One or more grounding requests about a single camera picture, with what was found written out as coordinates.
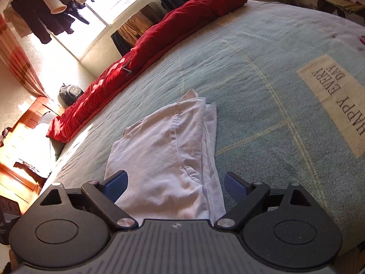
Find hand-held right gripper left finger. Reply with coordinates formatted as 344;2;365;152
40;170;137;231

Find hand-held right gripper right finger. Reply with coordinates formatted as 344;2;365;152
214;172;313;231

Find white printed t-shirt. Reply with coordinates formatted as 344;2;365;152
104;88;227;222

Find white pillow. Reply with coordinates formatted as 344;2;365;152
14;113;59;179

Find wooden headboard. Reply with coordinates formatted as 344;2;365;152
0;96;67;207

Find green plaid blanket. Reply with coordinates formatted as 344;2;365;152
40;0;365;256

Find grey backpack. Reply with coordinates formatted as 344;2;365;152
58;83;84;108

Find black draped garment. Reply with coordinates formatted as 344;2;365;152
111;31;133;57

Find red quilt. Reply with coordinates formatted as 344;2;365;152
46;0;249;144

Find orange curtain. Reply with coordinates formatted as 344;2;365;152
0;14;51;98

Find orange draped garment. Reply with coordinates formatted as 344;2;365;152
118;9;156;40

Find dark garment hanging by window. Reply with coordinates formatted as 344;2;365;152
10;0;91;45

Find wooden nightstand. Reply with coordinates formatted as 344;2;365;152
317;0;365;21

